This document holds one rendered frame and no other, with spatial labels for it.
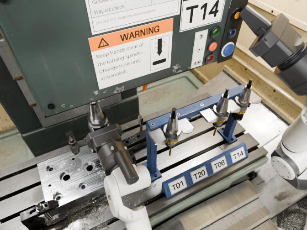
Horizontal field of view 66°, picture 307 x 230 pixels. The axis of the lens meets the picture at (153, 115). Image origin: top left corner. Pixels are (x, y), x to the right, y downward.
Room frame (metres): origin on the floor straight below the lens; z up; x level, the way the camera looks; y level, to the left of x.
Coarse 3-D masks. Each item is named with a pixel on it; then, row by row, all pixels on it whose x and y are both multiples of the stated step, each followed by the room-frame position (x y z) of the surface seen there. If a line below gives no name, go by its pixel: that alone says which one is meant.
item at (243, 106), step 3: (237, 99) 0.69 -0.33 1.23; (237, 102) 0.67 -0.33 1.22; (240, 102) 0.67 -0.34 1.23; (249, 102) 0.67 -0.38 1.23; (240, 105) 0.66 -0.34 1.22; (243, 105) 0.66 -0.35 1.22; (246, 105) 0.66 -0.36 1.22; (249, 105) 0.67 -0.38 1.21; (243, 108) 0.66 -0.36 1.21; (246, 108) 0.66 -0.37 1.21
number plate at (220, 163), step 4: (224, 156) 0.60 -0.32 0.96; (216, 160) 0.58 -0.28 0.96; (220, 160) 0.58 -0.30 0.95; (224, 160) 0.58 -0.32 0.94; (212, 164) 0.56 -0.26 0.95; (216, 164) 0.56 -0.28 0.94; (220, 164) 0.57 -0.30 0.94; (224, 164) 0.57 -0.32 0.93; (212, 168) 0.55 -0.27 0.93; (216, 168) 0.55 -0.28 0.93; (220, 168) 0.55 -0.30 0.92
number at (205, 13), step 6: (204, 0) 0.44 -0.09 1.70; (210, 0) 0.45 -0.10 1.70; (216, 0) 0.45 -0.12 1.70; (204, 6) 0.44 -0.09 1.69; (210, 6) 0.45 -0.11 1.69; (216, 6) 0.46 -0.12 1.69; (198, 12) 0.44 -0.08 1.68; (204, 12) 0.44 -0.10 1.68; (210, 12) 0.45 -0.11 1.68; (216, 12) 0.46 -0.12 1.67; (198, 18) 0.44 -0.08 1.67; (204, 18) 0.44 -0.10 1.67; (210, 18) 0.45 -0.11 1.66; (216, 18) 0.46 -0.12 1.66
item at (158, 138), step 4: (156, 128) 0.55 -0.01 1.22; (160, 128) 0.55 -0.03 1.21; (148, 132) 0.53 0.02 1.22; (152, 132) 0.53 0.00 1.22; (156, 132) 0.53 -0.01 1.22; (160, 132) 0.53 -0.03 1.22; (152, 136) 0.51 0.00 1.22; (156, 136) 0.51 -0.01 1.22; (160, 136) 0.51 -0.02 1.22; (164, 136) 0.51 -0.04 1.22; (152, 140) 0.50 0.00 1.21; (156, 140) 0.49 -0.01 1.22; (160, 140) 0.49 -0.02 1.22; (164, 140) 0.49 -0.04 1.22; (156, 144) 0.48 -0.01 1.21; (160, 144) 0.48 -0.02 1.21
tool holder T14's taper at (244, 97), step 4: (244, 88) 0.69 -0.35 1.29; (248, 88) 0.68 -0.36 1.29; (244, 92) 0.68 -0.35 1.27; (248, 92) 0.67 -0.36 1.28; (240, 96) 0.68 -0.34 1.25; (244, 96) 0.67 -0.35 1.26; (248, 96) 0.67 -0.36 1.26; (240, 100) 0.68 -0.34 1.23; (244, 100) 0.67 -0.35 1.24; (248, 100) 0.67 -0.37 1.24
